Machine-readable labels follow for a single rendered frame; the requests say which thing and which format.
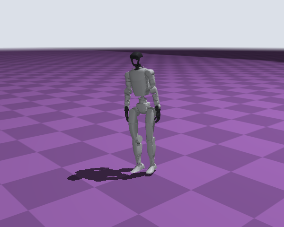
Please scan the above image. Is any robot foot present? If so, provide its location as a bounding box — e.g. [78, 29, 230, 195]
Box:
[146, 164, 157, 174]
[131, 163, 145, 173]

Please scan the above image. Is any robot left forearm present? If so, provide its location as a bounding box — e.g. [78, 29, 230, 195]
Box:
[152, 87, 161, 109]

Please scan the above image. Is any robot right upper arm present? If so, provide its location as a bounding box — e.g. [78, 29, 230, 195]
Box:
[124, 72, 132, 95]

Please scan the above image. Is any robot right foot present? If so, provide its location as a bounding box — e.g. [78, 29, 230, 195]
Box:
[131, 163, 145, 173]

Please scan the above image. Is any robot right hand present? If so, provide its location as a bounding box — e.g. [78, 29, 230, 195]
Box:
[124, 106, 129, 121]

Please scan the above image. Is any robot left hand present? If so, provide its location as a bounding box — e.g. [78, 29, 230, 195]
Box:
[154, 106, 160, 123]

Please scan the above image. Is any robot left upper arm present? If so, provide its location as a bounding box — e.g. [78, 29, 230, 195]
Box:
[144, 69, 156, 94]

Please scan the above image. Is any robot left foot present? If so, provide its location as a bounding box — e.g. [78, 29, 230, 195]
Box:
[146, 164, 157, 174]

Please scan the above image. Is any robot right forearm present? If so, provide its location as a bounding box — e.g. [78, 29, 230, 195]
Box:
[124, 94, 131, 109]

